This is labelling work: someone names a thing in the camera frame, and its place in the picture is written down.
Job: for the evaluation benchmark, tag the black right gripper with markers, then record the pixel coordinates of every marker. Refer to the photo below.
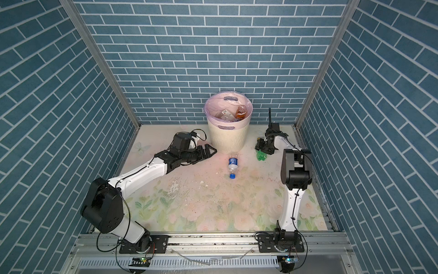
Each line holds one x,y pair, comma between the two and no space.
259,145

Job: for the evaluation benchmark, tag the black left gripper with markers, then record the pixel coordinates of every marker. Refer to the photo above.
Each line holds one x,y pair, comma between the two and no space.
202,155

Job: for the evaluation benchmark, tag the green soda bottle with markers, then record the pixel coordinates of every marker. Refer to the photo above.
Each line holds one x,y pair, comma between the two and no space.
261,156

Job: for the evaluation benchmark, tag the white bin with pink liner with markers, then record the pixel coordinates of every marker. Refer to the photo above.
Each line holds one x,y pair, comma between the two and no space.
227,137

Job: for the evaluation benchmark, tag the clear bottle blue cap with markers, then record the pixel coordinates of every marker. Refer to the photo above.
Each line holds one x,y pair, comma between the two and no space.
233,165

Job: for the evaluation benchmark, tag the brown drink bottle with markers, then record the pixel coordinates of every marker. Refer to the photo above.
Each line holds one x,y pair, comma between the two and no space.
241,113

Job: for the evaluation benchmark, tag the water bottle blue label white cap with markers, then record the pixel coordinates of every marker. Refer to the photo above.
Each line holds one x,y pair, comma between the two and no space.
226,115

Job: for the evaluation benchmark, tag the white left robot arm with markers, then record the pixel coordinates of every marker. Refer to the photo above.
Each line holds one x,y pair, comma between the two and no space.
105,205

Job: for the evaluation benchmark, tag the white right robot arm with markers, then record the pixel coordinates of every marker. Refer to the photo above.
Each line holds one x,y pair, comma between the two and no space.
296,171

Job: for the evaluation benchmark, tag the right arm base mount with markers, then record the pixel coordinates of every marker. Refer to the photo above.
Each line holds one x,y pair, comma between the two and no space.
291,242

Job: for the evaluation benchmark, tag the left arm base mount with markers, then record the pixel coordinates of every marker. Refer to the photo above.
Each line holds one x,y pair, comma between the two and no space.
147,244

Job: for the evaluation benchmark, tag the aluminium front rail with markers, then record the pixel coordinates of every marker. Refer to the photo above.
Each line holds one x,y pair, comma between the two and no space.
226,244

